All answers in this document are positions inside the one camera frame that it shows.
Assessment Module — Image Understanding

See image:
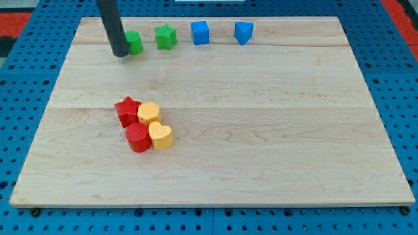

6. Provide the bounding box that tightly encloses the red star block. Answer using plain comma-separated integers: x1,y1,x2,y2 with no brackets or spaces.
114,96,142,128

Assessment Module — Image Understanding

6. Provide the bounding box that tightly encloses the green star block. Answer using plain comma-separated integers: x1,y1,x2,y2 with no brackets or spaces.
155,24,177,50

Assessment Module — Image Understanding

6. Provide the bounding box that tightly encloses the yellow heart block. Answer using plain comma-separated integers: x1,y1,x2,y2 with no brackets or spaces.
148,121,174,149

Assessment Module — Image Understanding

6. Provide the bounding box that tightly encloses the light wooden board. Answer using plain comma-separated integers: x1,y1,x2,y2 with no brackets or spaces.
10,16,415,208

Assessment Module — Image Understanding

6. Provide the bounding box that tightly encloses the yellow hexagon block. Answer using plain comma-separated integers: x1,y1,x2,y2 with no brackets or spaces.
137,102,162,126

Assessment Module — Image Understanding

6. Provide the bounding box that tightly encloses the red cylinder block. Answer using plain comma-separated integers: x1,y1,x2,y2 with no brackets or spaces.
125,123,152,153

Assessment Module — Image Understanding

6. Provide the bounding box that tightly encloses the blue cube block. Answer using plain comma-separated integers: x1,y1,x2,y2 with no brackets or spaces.
191,21,210,45

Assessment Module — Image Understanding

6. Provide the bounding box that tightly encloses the blue triangular prism block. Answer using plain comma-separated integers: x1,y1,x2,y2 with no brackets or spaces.
234,22,253,46

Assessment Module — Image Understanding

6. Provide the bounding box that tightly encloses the green cylinder block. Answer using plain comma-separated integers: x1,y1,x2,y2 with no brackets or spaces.
125,31,143,55

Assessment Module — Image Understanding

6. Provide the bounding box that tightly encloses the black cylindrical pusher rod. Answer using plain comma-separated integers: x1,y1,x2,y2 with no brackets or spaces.
96,0,130,57

